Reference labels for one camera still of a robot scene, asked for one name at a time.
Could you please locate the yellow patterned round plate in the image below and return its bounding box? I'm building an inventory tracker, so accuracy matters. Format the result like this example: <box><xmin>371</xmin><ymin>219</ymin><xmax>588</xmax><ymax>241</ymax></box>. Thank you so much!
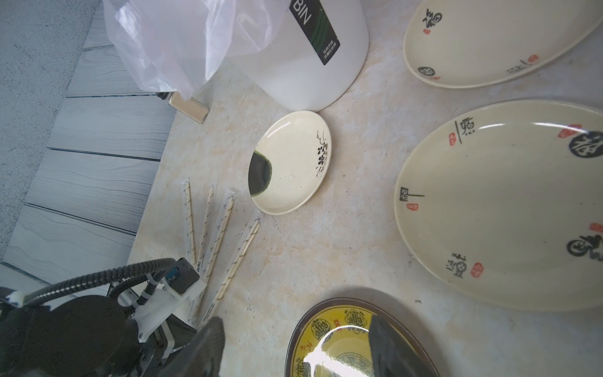
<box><xmin>284</xmin><ymin>298</ymin><xmax>440</xmax><ymax>376</ymax></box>

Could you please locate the chopsticks pair four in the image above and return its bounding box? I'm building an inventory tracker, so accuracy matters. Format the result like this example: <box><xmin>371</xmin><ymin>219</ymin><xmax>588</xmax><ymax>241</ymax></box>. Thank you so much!
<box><xmin>199</xmin><ymin>215</ymin><xmax>262</xmax><ymax>328</ymax></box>

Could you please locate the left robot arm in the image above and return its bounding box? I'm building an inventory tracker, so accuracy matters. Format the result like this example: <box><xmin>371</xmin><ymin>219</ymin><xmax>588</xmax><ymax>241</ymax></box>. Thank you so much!
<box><xmin>1</xmin><ymin>259</ymin><xmax>176</xmax><ymax>376</ymax></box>

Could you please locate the toothpick jar black lid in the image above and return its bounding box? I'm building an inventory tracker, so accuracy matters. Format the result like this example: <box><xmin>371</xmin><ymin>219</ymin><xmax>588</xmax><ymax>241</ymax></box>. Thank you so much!
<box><xmin>155</xmin><ymin>92</ymin><xmax>210</xmax><ymax>124</ymax></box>

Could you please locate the white trash bin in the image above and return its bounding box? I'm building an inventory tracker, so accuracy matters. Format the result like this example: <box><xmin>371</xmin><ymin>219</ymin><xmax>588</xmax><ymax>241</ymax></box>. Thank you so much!
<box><xmin>232</xmin><ymin>1</ymin><xmax>369</xmax><ymax>111</ymax></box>

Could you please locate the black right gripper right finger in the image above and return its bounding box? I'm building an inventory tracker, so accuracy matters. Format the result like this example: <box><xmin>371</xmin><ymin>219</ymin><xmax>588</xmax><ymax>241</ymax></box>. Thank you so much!
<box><xmin>368</xmin><ymin>316</ymin><xmax>437</xmax><ymax>377</ymax></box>

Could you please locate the chopsticks pair one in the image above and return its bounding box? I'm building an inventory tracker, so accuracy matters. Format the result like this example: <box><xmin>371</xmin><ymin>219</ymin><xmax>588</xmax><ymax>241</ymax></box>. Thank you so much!
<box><xmin>182</xmin><ymin>179</ymin><xmax>196</xmax><ymax>266</ymax></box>

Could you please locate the large cream oval plate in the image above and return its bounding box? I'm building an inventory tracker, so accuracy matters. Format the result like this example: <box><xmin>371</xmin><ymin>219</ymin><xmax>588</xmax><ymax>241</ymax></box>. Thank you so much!
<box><xmin>394</xmin><ymin>100</ymin><xmax>602</xmax><ymax>312</ymax></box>

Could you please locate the chopsticks pair three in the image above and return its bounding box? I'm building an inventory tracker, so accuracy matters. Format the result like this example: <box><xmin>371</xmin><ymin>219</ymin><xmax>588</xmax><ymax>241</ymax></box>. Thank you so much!
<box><xmin>196</xmin><ymin>190</ymin><xmax>236</xmax><ymax>283</ymax></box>

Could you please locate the chopsticks pair two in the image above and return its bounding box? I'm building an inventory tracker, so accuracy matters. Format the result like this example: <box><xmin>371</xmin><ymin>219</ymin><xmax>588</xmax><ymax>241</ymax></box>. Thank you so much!
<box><xmin>196</xmin><ymin>185</ymin><xmax>215</xmax><ymax>273</ymax></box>

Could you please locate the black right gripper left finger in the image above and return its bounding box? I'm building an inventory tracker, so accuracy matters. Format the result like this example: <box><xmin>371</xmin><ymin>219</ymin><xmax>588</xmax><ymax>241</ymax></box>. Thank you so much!
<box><xmin>160</xmin><ymin>317</ymin><xmax>225</xmax><ymax>377</ymax></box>

